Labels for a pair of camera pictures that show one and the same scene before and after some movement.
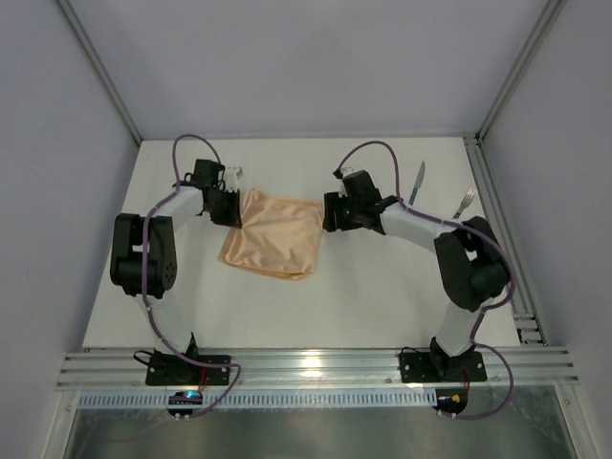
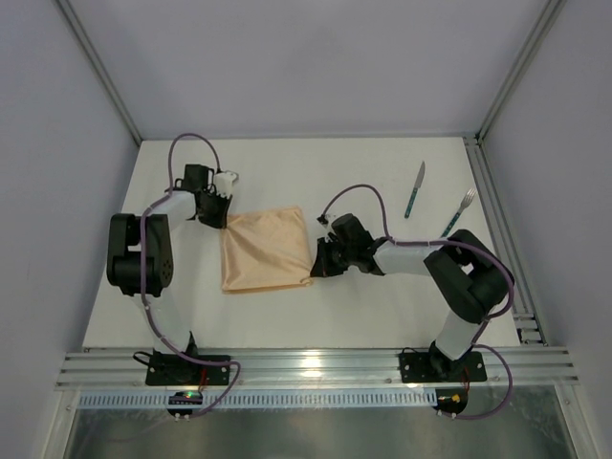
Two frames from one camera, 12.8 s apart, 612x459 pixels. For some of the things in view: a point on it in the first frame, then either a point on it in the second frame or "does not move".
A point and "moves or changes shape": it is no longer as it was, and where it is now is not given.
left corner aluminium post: (100, 68) does not move
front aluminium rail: (96, 368) does not move
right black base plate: (437, 367) does not move
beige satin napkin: (278, 238) moves or changes shape
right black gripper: (330, 211) to (328, 256)
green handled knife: (418, 184) does not move
